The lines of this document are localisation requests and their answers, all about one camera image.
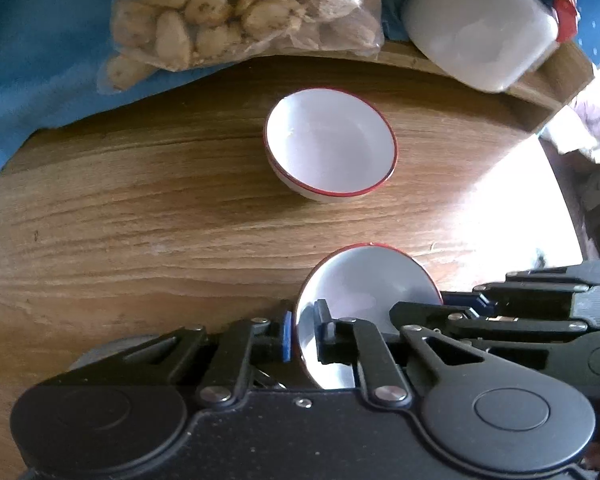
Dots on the plain blue cloth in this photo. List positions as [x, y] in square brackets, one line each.
[40, 35]

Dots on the white red-rimmed bowl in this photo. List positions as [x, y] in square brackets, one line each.
[330, 145]
[370, 280]

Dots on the pale crumpled cloth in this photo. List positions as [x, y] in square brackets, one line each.
[590, 130]

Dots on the wooden desk shelf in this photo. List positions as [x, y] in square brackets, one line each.
[540, 100]

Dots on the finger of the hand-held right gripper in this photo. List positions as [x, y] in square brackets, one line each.
[530, 295]
[480, 317]

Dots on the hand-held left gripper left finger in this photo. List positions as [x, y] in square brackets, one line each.
[286, 335]

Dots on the clear bag of biscuits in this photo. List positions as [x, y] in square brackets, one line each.
[205, 10]

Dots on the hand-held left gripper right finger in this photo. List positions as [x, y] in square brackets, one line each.
[326, 332]

